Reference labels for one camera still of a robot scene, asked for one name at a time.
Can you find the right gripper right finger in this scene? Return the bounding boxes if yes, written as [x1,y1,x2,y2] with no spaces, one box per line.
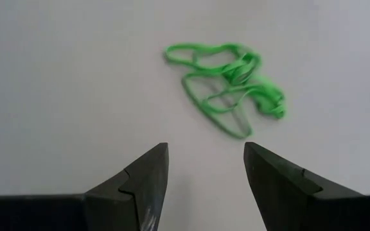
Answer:
[243,142,364,231]

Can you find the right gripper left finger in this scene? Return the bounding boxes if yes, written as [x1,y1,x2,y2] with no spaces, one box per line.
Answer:
[84,142,170,231]

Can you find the green rubber band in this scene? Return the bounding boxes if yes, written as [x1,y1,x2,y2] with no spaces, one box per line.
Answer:
[163,42,263,85]
[181,72,254,141]
[251,74,288,120]

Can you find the grey table mat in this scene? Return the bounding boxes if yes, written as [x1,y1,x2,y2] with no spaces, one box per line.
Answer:
[0,0,370,231]

